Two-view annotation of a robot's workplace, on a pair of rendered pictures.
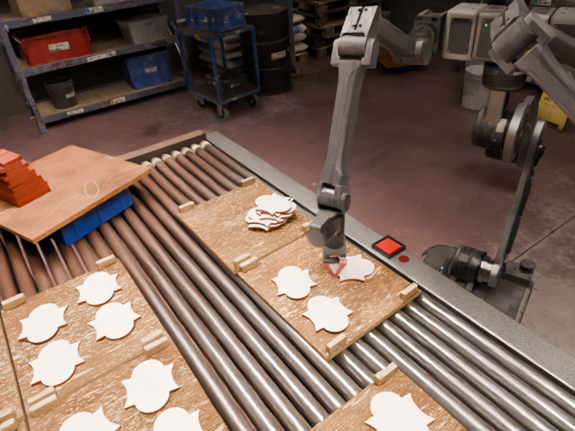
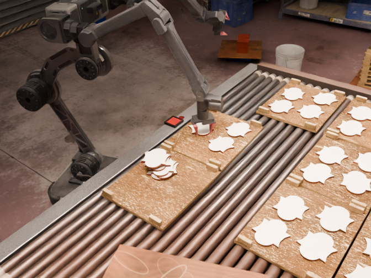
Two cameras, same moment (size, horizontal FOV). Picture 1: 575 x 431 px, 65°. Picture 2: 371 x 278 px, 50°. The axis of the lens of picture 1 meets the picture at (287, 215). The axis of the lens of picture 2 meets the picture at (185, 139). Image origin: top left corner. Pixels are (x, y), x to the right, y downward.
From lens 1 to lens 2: 2.16 m
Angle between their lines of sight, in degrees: 82
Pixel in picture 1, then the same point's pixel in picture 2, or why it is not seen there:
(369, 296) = (218, 121)
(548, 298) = not seen: hidden behind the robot
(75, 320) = (302, 230)
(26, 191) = not seen: outside the picture
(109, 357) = (313, 198)
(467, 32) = (77, 16)
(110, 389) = (329, 188)
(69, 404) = (348, 199)
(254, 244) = (190, 169)
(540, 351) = (226, 85)
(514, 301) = (107, 158)
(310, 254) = (192, 144)
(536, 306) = not seen: hidden behind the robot
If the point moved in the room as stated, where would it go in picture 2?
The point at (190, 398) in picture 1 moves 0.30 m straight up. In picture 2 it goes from (311, 159) to (321, 103)
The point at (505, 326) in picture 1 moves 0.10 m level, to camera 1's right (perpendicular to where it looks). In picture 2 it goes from (217, 91) to (210, 84)
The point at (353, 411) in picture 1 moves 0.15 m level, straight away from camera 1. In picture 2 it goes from (284, 116) to (256, 119)
